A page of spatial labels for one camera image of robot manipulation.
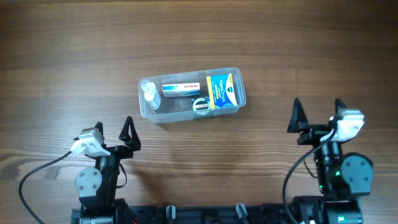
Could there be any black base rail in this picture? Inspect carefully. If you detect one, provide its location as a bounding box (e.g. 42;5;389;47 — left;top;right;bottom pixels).
70;203;299;224

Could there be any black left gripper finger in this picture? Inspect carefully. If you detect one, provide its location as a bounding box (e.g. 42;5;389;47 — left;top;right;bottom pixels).
119;116;141;149
95;121;104;140

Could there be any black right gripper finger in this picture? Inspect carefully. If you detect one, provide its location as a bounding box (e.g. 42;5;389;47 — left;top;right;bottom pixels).
335;98;346;114
287;97;310;133

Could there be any white Panadol box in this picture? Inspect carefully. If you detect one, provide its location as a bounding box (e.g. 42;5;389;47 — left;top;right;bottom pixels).
162;83;200;97

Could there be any white spray bottle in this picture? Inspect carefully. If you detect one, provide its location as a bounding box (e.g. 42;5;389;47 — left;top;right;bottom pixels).
141;80;160;110

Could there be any clear plastic container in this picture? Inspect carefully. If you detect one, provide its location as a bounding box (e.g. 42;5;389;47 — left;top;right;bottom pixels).
139;67;246;123

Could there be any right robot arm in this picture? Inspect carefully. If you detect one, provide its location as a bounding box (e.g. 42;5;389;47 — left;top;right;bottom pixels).
282;98;373;223

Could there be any blue VapoDrops box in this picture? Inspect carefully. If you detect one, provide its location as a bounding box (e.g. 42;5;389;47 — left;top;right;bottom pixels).
206;73;238;110

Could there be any green Zam-Buk box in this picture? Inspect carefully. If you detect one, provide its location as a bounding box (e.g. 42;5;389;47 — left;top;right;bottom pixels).
192;97;210;116

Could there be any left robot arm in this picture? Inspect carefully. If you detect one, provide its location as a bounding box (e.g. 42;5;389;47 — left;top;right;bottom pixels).
70;116;141;224

